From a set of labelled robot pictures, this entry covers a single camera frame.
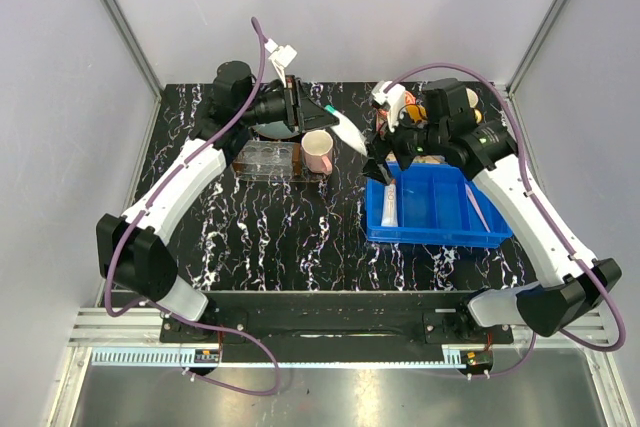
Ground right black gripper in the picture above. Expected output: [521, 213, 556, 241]
[359, 99, 448, 186]

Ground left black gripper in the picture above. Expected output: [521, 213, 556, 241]
[239, 75, 339, 133]

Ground pink ceramic mug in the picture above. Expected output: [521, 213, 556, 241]
[301, 130, 334, 175]

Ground teal cap toothpaste tube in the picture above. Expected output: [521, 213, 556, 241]
[324, 105, 367, 156]

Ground orange cap toothpaste tube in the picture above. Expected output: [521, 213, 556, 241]
[381, 181, 398, 227]

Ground clear acrylic tray wooden handles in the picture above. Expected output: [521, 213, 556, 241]
[232, 140, 327, 183]

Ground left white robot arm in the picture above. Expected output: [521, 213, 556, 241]
[96, 61, 339, 343]

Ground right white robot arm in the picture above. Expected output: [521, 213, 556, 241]
[364, 78, 622, 343]

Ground floral serving tray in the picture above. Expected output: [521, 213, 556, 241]
[375, 114, 444, 165]

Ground pink toothbrush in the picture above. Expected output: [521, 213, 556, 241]
[465, 185, 490, 232]

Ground teal ceramic plate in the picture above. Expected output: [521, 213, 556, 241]
[253, 122, 297, 140]

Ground blue mug orange interior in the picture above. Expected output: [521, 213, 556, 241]
[405, 104, 428, 124]

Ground red patterned small bowl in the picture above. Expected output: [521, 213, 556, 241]
[405, 91, 416, 105]

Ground blue plastic bin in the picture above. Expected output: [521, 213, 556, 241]
[365, 162, 513, 248]

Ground yellow mug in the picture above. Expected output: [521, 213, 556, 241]
[466, 88, 483, 124]

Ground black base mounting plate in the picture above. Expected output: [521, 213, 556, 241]
[160, 291, 513, 366]

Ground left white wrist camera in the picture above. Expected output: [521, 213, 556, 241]
[265, 38, 298, 84]

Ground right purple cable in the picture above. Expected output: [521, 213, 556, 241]
[377, 62, 627, 379]

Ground purple cable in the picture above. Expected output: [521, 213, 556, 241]
[377, 62, 627, 379]
[103, 16, 281, 395]

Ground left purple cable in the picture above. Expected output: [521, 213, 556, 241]
[103, 16, 281, 395]

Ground aluminium rail frame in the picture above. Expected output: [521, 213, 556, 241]
[49, 81, 640, 427]

